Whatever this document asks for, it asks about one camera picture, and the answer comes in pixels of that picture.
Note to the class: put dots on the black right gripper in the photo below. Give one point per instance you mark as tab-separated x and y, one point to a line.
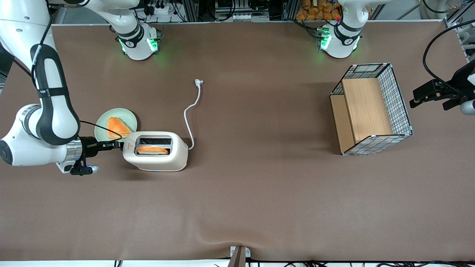
88	146

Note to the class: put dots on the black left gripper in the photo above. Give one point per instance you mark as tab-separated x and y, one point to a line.
461	82

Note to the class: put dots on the white two-slot toaster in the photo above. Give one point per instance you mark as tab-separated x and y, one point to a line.
180	150

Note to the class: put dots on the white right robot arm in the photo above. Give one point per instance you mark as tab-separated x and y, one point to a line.
22	148

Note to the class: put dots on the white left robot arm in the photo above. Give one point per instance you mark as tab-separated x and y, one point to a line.
339	40

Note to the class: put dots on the pale green round plate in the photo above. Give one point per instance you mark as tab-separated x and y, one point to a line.
101	129

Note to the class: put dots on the triangular golden pastry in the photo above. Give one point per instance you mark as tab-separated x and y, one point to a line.
117	128

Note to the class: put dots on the orange toast slice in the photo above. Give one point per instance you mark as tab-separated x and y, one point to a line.
153	150

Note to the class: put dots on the wooden step insert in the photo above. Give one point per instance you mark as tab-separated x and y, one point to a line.
365	107

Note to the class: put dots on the white power strip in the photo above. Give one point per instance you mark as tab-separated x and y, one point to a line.
163	9

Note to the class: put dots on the pile of orange bread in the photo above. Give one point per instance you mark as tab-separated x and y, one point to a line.
315	11

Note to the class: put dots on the brown table mat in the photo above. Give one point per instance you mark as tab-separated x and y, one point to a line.
259	185

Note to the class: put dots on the white connector block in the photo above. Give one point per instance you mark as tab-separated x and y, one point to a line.
245	17

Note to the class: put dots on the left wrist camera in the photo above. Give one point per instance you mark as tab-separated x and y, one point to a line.
468	107

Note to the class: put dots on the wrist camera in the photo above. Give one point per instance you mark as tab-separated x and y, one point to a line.
468	107
83	170

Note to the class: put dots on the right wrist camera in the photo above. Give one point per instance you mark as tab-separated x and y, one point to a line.
83	170

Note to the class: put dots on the aluminium frame profile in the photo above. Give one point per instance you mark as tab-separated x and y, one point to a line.
464	37

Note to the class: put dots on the metal bracket post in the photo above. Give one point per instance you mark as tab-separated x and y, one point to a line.
239	257

